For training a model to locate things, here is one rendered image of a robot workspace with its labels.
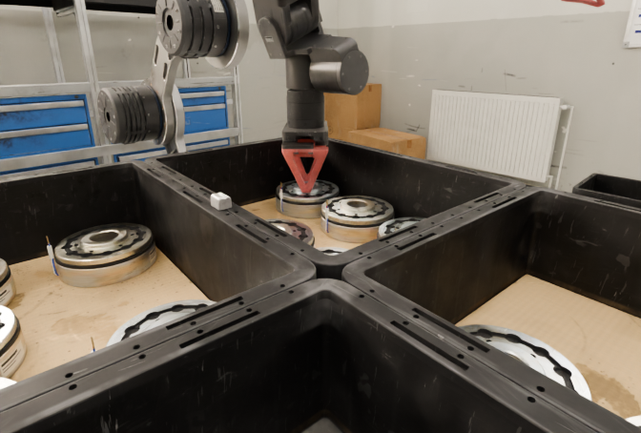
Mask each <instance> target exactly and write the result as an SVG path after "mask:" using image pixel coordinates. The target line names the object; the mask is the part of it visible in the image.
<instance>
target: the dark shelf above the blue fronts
mask: <svg viewBox="0 0 641 433"><path fill-rule="evenodd" d="M84 1H85V7H86V10H102V11H116V12H130V13H145V14H155V8H156V2H157V0H84ZM0 5H11V6H28V7H43V8H53V11H57V10H61V9H65V8H67V7H70V6H73V1H72V0H0Z"/></svg>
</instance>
